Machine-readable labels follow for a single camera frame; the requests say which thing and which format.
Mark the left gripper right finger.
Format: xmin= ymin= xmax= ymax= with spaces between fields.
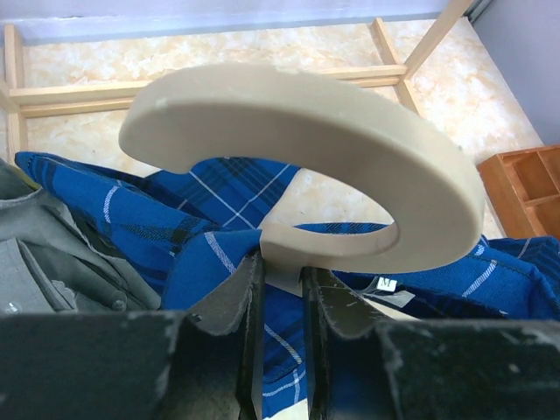
xmin=300 ymin=268 xmax=559 ymax=419

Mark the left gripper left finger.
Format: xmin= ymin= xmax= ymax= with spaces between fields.
xmin=1 ymin=252 xmax=265 ymax=419

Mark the blue plaid shirt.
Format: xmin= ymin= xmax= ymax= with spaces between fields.
xmin=15 ymin=151 xmax=559 ymax=419

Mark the grey shirt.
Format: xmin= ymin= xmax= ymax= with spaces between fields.
xmin=1 ymin=162 xmax=161 ymax=314

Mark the wooden hanger with blue shirt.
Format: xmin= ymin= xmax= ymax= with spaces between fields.
xmin=119 ymin=63 xmax=484 ymax=303

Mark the wooden compartment tray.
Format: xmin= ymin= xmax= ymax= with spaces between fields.
xmin=478 ymin=145 xmax=559 ymax=239

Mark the wooden clothes rack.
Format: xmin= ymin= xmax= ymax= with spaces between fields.
xmin=0 ymin=0 xmax=476 ymax=163

